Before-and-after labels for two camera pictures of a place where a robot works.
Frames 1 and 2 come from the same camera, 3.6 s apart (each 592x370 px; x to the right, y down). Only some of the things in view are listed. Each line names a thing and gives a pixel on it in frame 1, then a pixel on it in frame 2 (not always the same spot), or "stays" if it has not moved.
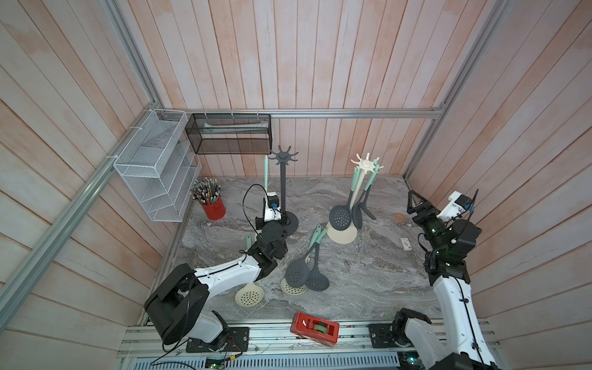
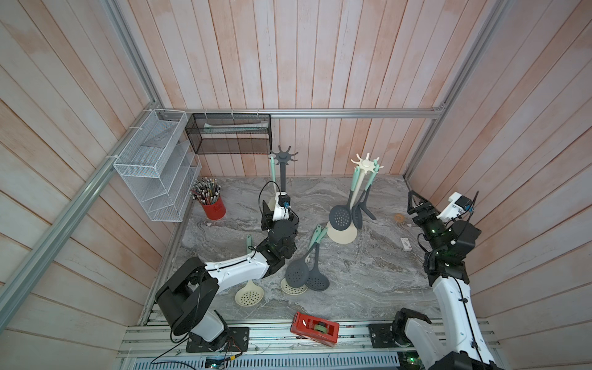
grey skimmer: x=317 y=280 stays
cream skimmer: x=266 y=174 to x=274 y=191
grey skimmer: x=340 y=216 stays
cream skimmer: x=251 y=295 stays
